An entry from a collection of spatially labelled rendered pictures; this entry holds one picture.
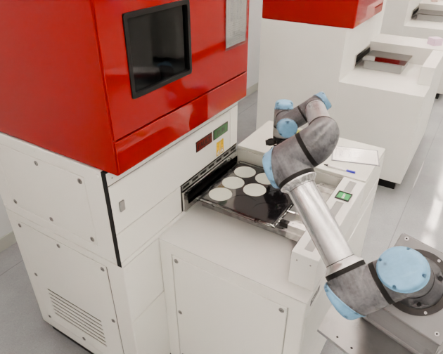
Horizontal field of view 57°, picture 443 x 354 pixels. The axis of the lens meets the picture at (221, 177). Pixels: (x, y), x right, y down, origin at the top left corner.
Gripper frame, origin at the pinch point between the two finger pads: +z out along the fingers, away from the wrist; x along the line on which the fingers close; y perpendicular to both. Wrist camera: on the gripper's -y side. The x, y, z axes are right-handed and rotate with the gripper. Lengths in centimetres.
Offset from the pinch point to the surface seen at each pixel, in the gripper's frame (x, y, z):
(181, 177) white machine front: -45.1, 6.1, -10.1
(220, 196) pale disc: -29.1, 7.9, 1.3
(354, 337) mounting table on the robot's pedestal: -10, 81, 9
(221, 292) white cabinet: -39, 40, 23
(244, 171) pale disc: -12.4, -7.7, 1.3
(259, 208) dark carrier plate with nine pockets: -16.5, 20.9, 1.4
